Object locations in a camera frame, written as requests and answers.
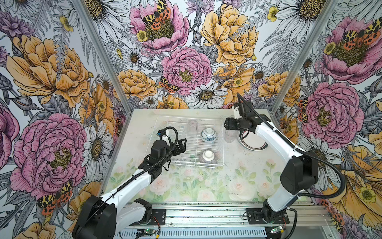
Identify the clear glass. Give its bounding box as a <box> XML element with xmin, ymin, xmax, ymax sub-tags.
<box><xmin>224</xmin><ymin>130</ymin><xmax>239</xmax><ymax>143</ymax></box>
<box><xmin>187</xmin><ymin>119</ymin><xmax>199</xmax><ymax>134</ymax></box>

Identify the plate green red band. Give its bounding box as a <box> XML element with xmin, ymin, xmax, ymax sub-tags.
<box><xmin>237</xmin><ymin>131</ymin><xmax>268</xmax><ymax>151</ymax></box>

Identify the white blue floral bowl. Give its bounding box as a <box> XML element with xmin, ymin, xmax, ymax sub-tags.
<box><xmin>201</xmin><ymin>127</ymin><xmax>217</xmax><ymax>142</ymax></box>

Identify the white wire dish rack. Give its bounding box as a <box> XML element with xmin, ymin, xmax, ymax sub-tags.
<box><xmin>146</xmin><ymin>116</ymin><xmax>224</xmax><ymax>168</ymax></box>

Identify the striped brown white bowl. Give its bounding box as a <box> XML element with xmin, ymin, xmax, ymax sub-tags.
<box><xmin>199</xmin><ymin>150</ymin><xmax>217</xmax><ymax>164</ymax></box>

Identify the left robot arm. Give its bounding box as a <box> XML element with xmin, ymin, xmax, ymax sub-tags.
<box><xmin>72</xmin><ymin>139</ymin><xmax>187</xmax><ymax>239</ymax></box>

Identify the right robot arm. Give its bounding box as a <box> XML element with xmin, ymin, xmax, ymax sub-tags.
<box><xmin>224</xmin><ymin>102</ymin><xmax>318</xmax><ymax>223</ymax></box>

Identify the green circuit board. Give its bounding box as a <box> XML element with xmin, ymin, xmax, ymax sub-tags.
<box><xmin>135</xmin><ymin>229</ymin><xmax>157</xmax><ymax>239</ymax></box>

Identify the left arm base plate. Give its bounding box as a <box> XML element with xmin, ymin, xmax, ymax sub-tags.
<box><xmin>141</xmin><ymin>209</ymin><xmax>167</xmax><ymax>226</ymax></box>

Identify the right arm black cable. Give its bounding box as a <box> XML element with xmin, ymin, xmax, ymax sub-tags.
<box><xmin>236</xmin><ymin>93</ymin><xmax>346</xmax><ymax>199</ymax></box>

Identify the right aluminium corner post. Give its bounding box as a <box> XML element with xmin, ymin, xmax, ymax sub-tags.
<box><xmin>270</xmin><ymin>0</ymin><xmax>340</xmax><ymax>114</ymax></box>

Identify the aluminium corner post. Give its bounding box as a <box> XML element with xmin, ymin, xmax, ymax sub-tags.
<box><xmin>73</xmin><ymin>1</ymin><xmax>133</xmax><ymax>116</ymax></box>
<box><xmin>270</xmin><ymin>0</ymin><xmax>340</xmax><ymax>114</ymax></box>

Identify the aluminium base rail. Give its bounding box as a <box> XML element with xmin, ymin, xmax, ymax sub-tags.
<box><xmin>113</xmin><ymin>202</ymin><xmax>340</xmax><ymax>239</ymax></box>

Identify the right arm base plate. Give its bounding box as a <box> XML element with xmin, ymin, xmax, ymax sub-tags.
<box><xmin>242</xmin><ymin>208</ymin><xmax>290</xmax><ymax>225</ymax></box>

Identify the left aluminium corner post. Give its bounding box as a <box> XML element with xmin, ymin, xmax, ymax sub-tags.
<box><xmin>73</xmin><ymin>1</ymin><xmax>133</xmax><ymax>116</ymax></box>

